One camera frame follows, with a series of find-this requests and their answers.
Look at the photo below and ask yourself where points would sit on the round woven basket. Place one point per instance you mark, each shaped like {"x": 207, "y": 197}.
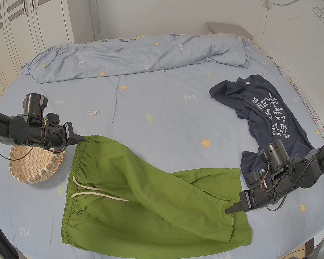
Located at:
{"x": 29, "y": 169}

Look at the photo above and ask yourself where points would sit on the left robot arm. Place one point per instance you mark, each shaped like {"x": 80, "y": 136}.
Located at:
{"x": 2, "y": 125}

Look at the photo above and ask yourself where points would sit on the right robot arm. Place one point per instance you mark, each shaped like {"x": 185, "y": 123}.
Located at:
{"x": 313, "y": 166}

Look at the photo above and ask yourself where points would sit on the grey bedside table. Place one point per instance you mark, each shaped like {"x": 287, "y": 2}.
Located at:
{"x": 224, "y": 27}

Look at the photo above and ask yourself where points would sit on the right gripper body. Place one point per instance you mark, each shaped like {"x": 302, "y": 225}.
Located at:
{"x": 264, "y": 195}

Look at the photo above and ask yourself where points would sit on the green shorts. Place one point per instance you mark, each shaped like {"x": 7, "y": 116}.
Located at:
{"x": 151, "y": 198}

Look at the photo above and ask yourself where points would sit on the white vertical pipe cover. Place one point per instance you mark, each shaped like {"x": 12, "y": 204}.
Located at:
{"x": 95, "y": 15}

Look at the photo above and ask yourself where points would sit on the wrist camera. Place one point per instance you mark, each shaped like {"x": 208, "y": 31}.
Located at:
{"x": 253, "y": 177}
{"x": 53, "y": 119}

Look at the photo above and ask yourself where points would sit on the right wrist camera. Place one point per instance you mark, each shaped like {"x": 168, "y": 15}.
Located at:
{"x": 253, "y": 177}

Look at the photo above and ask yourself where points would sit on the pale blue quilt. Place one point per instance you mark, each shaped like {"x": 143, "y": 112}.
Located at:
{"x": 124, "y": 58}

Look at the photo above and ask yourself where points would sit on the white wardrobe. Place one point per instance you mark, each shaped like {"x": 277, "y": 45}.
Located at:
{"x": 51, "y": 9}

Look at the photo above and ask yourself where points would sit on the dark blue printed T-shirt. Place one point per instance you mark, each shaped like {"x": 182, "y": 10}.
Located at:
{"x": 259, "y": 109}

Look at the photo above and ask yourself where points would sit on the bed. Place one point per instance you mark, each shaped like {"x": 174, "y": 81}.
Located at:
{"x": 164, "y": 96}

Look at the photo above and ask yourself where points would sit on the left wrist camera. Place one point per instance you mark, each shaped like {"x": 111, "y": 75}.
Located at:
{"x": 53, "y": 119}

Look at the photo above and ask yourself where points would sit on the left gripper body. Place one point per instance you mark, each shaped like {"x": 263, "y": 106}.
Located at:
{"x": 51, "y": 138}

